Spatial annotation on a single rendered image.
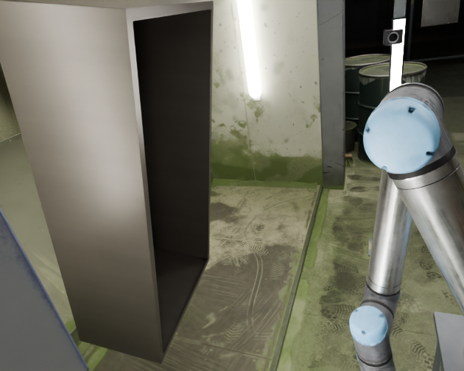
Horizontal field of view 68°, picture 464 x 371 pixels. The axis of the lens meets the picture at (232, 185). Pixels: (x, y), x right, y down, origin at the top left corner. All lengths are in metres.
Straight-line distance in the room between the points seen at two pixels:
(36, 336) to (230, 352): 1.71
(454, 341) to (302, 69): 2.19
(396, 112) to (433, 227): 0.22
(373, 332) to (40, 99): 1.00
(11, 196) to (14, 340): 2.11
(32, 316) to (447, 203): 0.62
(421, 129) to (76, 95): 0.73
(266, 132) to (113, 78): 2.39
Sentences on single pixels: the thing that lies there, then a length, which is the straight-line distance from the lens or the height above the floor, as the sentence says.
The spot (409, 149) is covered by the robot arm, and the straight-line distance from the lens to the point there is 0.63.
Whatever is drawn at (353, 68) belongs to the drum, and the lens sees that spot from 3.98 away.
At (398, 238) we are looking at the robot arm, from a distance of 0.93.
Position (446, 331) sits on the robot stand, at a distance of 1.30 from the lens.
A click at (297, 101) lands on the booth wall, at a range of 2.98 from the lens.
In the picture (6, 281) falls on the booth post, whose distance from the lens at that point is 0.26.
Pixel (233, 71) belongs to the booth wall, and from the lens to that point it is 3.06.
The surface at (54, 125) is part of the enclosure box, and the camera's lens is 1.00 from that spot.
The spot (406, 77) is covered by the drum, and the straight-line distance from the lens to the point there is 3.40.
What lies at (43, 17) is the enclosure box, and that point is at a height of 1.65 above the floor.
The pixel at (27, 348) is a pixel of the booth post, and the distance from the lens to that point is 0.29.
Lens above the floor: 1.60
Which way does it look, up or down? 27 degrees down
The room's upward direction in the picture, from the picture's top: 10 degrees counter-clockwise
